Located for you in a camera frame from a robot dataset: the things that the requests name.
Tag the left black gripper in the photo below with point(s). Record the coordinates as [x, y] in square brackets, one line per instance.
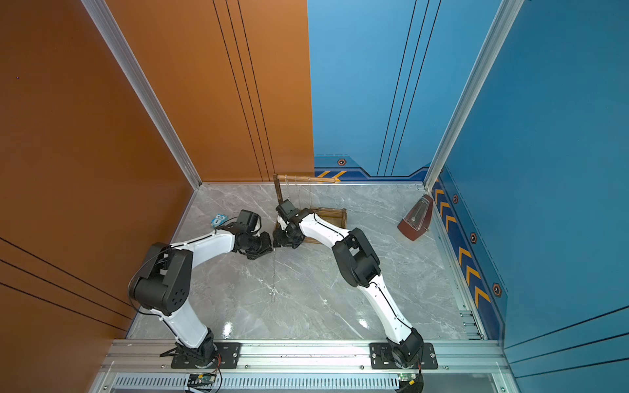
[267, 246]

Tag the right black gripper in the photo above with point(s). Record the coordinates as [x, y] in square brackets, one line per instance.
[278, 239]

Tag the wooden jewelry display stand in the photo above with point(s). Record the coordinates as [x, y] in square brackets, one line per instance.
[314, 206]

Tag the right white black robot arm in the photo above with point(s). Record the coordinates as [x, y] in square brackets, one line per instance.
[359, 265]

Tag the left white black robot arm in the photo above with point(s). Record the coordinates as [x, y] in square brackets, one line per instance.
[162, 285]

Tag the small blue owl toy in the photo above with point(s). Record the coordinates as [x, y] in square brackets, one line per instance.
[219, 220]

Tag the dark red metronome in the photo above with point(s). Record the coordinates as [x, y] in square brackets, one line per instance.
[417, 221]

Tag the left green circuit board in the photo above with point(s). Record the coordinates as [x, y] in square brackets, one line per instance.
[201, 381]

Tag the green circuit board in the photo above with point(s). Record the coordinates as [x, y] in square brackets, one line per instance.
[410, 379]
[201, 381]

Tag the right green circuit board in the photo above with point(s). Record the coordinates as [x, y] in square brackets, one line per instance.
[410, 379]

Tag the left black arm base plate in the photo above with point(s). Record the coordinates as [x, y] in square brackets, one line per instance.
[221, 355]

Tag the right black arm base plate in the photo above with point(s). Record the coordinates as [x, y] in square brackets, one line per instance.
[384, 357]

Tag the aluminium front rail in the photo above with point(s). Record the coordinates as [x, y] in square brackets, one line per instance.
[293, 356]

